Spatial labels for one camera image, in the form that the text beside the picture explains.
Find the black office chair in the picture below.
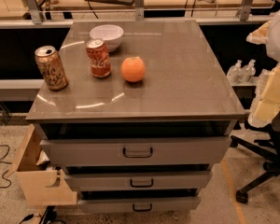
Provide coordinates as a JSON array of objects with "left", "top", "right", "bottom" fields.
[{"left": 231, "top": 111, "right": 280, "bottom": 203}]

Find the clear sanitizer bottle left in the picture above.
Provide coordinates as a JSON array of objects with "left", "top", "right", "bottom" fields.
[{"left": 227, "top": 60, "right": 242, "bottom": 83}]

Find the grey top drawer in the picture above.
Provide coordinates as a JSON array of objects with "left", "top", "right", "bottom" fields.
[{"left": 40, "top": 136, "right": 230, "bottom": 167}]

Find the grey drawer cabinet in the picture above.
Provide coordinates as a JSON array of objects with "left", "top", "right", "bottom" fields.
[{"left": 27, "top": 21, "right": 245, "bottom": 201}]

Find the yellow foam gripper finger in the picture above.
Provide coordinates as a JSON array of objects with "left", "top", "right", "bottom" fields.
[{"left": 248, "top": 63, "right": 280, "bottom": 127}]

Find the orange fruit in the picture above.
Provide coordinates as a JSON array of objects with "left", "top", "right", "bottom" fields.
[{"left": 120, "top": 57, "right": 146, "bottom": 82}]

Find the black floor cable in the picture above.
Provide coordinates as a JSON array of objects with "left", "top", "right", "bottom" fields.
[{"left": 0, "top": 141, "right": 13, "bottom": 203}]

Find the cardboard box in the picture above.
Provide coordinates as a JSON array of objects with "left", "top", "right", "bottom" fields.
[{"left": 7, "top": 125, "right": 77, "bottom": 206}]

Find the clear sanitizer bottle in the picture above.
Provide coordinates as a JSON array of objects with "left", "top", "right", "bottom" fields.
[
  {"left": 227, "top": 60, "right": 242, "bottom": 83},
  {"left": 240, "top": 59, "right": 256, "bottom": 83}
]

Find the crumpled paper in box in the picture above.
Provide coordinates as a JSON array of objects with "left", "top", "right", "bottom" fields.
[{"left": 36, "top": 151, "right": 49, "bottom": 166}]

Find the white bowl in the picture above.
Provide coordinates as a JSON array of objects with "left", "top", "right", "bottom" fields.
[{"left": 90, "top": 24, "right": 124, "bottom": 52}]

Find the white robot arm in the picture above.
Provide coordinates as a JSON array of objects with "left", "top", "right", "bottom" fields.
[{"left": 246, "top": 10, "right": 280, "bottom": 127}]

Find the red cola can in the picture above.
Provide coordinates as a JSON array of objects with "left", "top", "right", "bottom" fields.
[{"left": 86, "top": 38, "right": 111, "bottom": 78}]

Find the gold soda can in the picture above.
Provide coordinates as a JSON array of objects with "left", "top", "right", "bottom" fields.
[{"left": 35, "top": 46, "right": 68, "bottom": 91}]

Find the clear sanitizer bottle right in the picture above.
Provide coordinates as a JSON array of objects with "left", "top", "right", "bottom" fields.
[{"left": 240, "top": 59, "right": 256, "bottom": 83}]

